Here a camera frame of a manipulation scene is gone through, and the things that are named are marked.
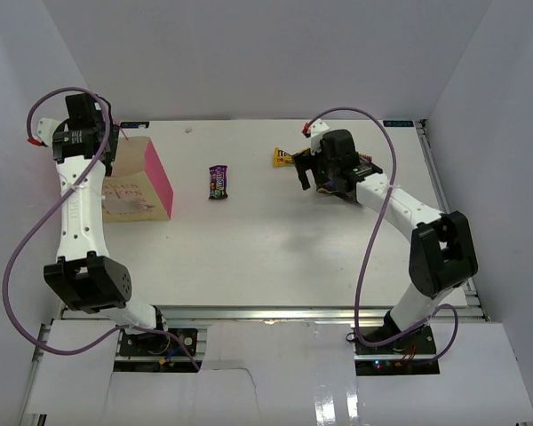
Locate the yellow M&M packet back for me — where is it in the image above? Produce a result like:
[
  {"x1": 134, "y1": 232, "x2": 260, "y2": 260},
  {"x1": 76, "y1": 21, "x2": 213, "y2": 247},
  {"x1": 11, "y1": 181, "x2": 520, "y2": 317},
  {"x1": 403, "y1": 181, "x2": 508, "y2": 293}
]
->
[{"x1": 273, "y1": 147, "x2": 294, "y2": 168}]

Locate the beige and pink paper bag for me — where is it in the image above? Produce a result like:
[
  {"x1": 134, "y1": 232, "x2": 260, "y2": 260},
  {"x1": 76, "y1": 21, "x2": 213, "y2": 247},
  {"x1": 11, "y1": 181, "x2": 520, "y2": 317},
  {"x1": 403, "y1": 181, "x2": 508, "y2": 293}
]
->
[{"x1": 102, "y1": 137, "x2": 174, "y2": 223}]

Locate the purple M&M packet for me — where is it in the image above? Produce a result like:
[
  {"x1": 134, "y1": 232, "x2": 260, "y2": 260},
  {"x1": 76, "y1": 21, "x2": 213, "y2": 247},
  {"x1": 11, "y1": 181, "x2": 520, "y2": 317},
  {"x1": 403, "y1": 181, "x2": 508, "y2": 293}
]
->
[{"x1": 209, "y1": 165, "x2": 228, "y2": 200}]

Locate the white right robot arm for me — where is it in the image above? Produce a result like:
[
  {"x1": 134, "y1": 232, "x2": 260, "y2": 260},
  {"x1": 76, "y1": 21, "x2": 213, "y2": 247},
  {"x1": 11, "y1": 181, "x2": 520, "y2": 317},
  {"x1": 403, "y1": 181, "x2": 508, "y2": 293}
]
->
[{"x1": 293, "y1": 122, "x2": 478, "y2": 354}]

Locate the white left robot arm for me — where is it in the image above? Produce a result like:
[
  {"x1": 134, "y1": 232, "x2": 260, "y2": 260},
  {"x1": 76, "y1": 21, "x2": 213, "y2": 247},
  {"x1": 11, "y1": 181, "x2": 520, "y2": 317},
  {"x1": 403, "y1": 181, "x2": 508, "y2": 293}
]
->
[{"x1": 44, "y1": 93, "x2": 170, "y2": 354}]

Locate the large dark blue snack bag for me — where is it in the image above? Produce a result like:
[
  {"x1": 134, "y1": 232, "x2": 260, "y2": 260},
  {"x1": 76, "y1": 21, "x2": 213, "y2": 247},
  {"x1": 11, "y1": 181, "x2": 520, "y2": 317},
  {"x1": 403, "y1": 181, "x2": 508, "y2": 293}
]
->
[{"x1": 314, "y1": 153, "x2": 374, "y2": 206}]

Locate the blue label back left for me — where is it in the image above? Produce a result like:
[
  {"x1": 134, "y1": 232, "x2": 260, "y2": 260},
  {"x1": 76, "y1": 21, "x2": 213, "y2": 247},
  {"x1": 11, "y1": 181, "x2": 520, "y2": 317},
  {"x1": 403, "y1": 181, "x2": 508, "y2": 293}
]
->
[{"x1": 120, "y1": 121, "x2": 150, "y2": 129}]

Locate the blue label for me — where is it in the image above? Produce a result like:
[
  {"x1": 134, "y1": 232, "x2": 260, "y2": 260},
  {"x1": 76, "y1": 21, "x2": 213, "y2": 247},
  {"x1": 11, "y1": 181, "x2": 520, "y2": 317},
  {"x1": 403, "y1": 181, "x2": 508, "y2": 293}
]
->
[
  {"x1": 120, "y1": 121, "x2": 150, "y2": 129},
  {"x1": 383, "y1": 120, "x2": 414, "y2": 128}
]

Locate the blue label back right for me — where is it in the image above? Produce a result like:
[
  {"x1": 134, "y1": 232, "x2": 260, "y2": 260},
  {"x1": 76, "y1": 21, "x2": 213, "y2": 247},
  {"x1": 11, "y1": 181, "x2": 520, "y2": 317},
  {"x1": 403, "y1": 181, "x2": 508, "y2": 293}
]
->
[{"x1": 383, "y1": 120, "x2": 414, "y2": 128}]

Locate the white cardboard front panel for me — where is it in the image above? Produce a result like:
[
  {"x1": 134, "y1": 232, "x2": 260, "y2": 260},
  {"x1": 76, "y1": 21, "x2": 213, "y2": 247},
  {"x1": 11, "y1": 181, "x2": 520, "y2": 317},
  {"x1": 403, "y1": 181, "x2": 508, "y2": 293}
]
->
[{"x1": 26, "y1": 322, "x2": 533, "y2": 425}]

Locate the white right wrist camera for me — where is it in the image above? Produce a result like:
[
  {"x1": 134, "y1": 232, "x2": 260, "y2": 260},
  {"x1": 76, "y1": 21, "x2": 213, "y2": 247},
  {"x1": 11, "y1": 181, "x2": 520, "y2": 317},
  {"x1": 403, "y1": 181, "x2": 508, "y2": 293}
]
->
[{"x1": 302, "y1": 119, "x2": 330, "y2": 155}]

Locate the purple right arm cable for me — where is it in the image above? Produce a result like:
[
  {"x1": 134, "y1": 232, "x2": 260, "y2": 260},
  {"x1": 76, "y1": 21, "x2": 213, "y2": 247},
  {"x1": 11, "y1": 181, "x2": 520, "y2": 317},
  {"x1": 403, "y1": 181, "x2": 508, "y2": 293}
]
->
[{"x1": 304, "y1": 106, "x2": 459, "y2": 366}]

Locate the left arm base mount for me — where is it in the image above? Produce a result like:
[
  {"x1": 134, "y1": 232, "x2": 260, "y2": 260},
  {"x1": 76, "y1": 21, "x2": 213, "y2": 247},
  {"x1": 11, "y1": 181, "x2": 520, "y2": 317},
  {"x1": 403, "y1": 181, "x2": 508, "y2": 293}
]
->
[{"x1": 114, "y1": 328, "x2": 202, "y2": 374}]

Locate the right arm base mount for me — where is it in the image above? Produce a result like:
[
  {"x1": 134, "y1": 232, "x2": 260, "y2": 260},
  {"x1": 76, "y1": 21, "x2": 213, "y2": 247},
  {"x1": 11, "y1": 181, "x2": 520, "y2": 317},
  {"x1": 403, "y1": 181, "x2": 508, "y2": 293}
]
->
[{"x1": 346, "y1": 326, "x2": 440, "y2": 377}]

